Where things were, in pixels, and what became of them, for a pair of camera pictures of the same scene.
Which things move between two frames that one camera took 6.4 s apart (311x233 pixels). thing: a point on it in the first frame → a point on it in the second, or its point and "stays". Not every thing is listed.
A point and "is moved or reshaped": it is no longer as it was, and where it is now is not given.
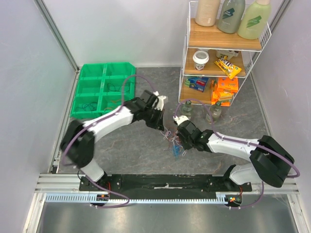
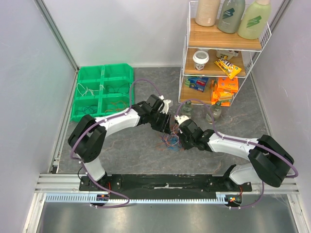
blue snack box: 196,83 stays
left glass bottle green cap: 186,109 stays
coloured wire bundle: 173,140 is moved or reshaped
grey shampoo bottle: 231,16 stays
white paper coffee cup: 200,58 stays
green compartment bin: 101,88 stays
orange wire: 113,101 is moved or reshaped
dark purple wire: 87,107 is moved or reshaped
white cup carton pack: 229,53 stays
